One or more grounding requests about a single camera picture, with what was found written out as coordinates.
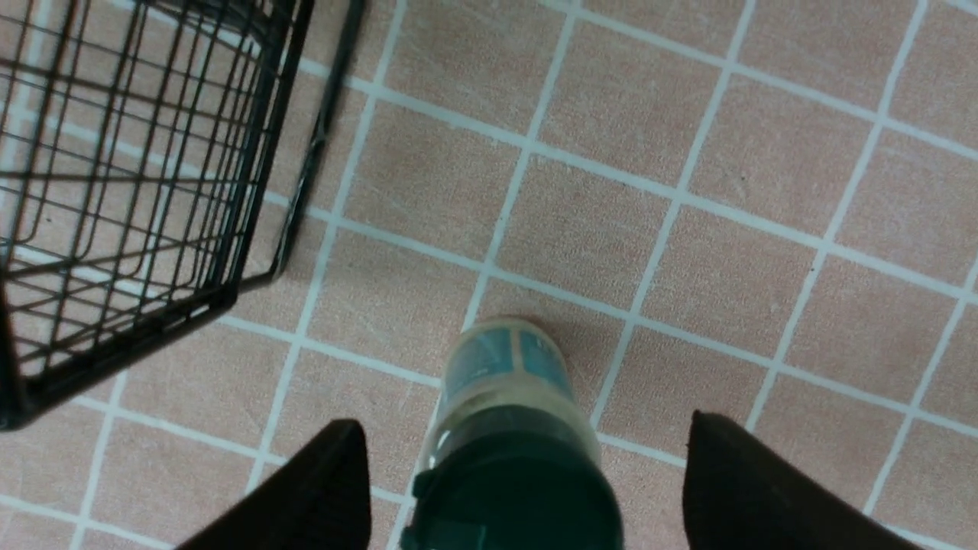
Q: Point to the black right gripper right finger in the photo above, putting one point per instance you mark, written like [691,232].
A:
[739,494]

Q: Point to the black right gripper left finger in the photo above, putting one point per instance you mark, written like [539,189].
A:
[319,499]

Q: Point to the green-capped seasoning jar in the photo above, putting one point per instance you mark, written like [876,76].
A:
[511,461]

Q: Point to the black wire shelf rack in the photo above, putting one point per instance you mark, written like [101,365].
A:
[138,145]

